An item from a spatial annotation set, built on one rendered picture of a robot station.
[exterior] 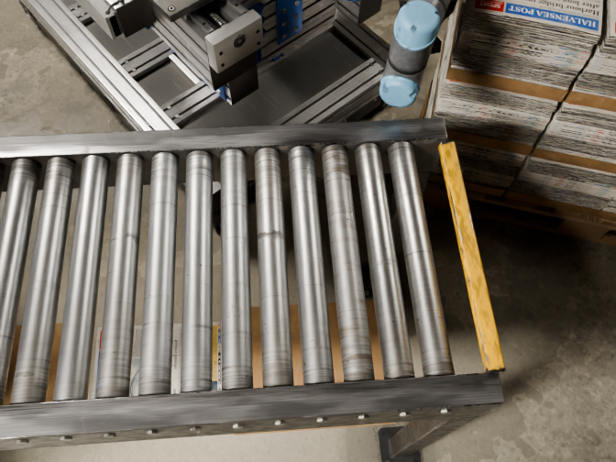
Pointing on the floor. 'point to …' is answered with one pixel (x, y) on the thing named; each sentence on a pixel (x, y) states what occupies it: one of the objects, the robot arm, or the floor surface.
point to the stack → (532, 108)
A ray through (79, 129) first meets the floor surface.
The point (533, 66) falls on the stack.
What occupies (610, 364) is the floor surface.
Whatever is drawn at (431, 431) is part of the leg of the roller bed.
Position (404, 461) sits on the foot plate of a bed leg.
